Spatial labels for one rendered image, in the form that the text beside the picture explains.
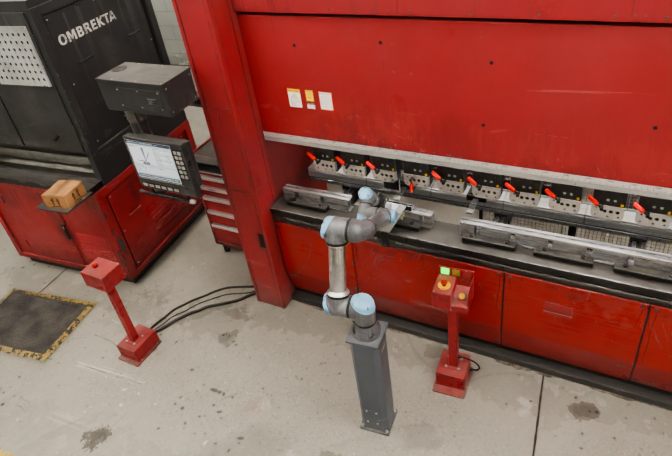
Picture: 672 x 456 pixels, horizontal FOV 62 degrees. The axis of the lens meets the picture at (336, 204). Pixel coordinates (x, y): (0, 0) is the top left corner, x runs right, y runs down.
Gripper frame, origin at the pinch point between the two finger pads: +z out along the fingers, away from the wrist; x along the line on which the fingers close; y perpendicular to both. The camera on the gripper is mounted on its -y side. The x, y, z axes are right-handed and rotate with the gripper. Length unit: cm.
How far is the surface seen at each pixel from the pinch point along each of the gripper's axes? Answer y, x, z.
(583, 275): -6, -112, 13
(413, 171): 24.2, -15.9, -14.8
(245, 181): -5, 90, -22
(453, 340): -60, -51, 34
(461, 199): 23, -34, 29
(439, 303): -42, -46, 4
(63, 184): -41, 221, -48
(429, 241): -9.4, -28.4, 9.4
